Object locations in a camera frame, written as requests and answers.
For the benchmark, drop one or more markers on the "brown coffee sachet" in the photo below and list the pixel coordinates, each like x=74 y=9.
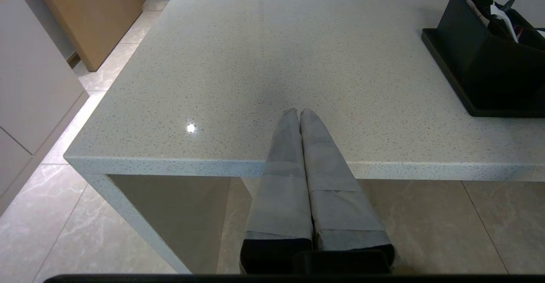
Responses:
x=476 y=11

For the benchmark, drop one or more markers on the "red sachet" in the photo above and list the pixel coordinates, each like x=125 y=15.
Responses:
x=521 y=32

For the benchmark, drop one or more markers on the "black sachet holder box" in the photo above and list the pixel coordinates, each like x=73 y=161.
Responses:
x=477 y=61

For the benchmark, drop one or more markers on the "brown wooden door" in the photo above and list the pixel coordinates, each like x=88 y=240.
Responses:
x=85 y=15

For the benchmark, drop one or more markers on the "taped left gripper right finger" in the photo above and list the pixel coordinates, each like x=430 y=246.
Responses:
x=340 y=206

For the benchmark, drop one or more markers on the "white tall cabinet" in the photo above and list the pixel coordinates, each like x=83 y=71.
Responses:
x=34 y=61

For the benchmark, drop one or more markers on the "packets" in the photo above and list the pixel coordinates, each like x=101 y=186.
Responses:
x=484 y=1

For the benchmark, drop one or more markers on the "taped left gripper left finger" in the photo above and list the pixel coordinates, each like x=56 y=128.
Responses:
x=281 y=189

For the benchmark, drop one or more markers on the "black rectangular serving tray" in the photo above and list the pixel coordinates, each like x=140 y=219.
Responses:
x=511 y=112

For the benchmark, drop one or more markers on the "white paper stick packet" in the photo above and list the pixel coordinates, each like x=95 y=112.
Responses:
x=505 y=20

